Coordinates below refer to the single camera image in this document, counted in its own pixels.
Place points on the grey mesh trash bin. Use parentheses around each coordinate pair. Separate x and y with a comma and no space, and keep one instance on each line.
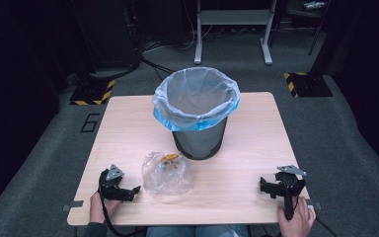
(200,141)

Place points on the grey tape strip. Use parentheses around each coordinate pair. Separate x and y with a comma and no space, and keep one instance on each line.
(73,205)

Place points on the white metal desk frame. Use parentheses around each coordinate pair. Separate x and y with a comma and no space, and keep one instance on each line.
(232,17)

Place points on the person's legs in jeans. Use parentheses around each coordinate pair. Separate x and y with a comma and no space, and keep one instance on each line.
(197,231)

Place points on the translucent blue bin liner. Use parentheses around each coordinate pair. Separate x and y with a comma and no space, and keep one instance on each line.
(194,98)

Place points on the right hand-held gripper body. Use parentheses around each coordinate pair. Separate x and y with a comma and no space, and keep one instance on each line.
(288,186)

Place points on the crumpled clear plastic bag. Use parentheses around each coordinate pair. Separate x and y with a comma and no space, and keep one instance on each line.
(166,176)

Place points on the hazard-striped black base plate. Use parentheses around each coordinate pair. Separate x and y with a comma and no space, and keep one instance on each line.
(92,92)
(309,85)

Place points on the person's right hand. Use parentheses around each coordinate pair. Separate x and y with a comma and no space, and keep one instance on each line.
(301,220)

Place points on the person's left hand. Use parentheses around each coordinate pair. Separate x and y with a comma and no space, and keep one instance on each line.
(97,209)

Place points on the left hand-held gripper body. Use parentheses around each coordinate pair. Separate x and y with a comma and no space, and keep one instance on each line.
(110,189)

